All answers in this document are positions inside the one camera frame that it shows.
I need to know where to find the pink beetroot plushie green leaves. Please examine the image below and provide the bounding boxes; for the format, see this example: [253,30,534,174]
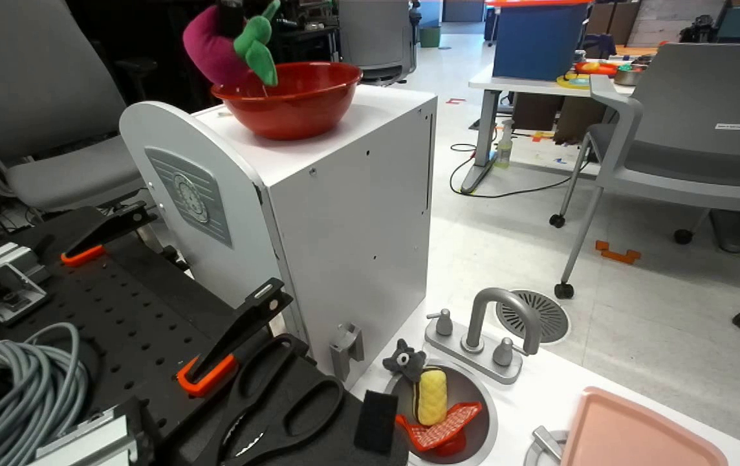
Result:
[182,0,284,90]

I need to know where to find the red plastic bowl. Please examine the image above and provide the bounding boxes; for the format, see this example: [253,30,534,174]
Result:
[209,59,366,141]

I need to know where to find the white toy kitchen cabinet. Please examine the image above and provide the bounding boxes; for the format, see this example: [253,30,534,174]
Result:
[116,83,439,383]

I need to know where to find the small black cat toy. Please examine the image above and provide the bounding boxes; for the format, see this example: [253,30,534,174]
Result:
[381,336,430,383]

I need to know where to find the small clear spray bottle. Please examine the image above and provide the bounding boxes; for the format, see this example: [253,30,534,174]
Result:
[493,119,517,171]

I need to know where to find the grey toy faucet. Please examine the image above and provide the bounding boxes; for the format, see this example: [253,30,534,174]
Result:
[421,285,547,386]

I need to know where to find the yellow toy sponge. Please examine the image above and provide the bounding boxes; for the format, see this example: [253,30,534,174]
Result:
[411,367,454,427]

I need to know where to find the small black foam block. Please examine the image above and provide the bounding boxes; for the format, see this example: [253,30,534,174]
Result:
[353,387,401,455]

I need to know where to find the grey office chair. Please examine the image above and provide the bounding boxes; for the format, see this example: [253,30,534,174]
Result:
[549,40,740,333]
[333,0,420,84]
[0,0,152,215]

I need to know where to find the grey round mesh strainer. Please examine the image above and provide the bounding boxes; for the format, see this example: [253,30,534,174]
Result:
[498,286,571,343]

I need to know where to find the green waste bin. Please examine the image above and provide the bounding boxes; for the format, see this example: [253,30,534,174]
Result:
[418,21,442,50]

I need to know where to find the white table grey legs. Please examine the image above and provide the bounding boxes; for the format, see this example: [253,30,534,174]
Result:
[458,62,650,196]

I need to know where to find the red ribbed toy scrubber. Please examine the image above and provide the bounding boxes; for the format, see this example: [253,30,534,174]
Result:
[393,398,485,461]

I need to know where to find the brown cardboard box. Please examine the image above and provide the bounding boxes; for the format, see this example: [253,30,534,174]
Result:
[511,87,612,147]

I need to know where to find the white toy kitchen counter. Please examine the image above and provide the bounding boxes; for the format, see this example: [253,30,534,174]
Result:
[348,292,740,466]

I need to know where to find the black scissors red pivot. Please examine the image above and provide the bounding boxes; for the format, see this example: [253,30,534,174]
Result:
[212,333,349,462]

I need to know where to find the small orange floor piece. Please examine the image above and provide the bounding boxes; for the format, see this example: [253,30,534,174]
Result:
[593,237,644,267]

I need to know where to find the blue storage bin red lid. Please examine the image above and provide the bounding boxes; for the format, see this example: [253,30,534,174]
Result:
[485,0,595,83]

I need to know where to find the black perforated breadboard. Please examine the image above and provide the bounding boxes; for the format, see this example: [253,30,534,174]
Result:
[0,205,301,437]

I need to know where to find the small orange yellow toys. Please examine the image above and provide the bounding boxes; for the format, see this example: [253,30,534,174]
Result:
[556,53,639,92]

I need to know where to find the pink plastic tray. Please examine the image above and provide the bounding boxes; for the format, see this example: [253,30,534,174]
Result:
[559,386,729,466]

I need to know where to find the aluminium extrusion bar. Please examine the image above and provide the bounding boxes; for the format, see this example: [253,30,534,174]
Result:
[28,403,145,466]

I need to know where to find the grey floor cable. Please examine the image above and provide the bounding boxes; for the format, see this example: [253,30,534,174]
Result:
[445,139,579,201]

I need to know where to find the black clamp orange handle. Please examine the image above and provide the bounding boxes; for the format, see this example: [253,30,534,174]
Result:
[57,198,161,270]
[174,276,296,398]

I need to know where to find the grey coiled cable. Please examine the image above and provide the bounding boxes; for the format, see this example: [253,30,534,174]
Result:
[0,320,93,466]

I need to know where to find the silver metal mounting bracket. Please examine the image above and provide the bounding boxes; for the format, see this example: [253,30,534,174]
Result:
[0,241,51,329]

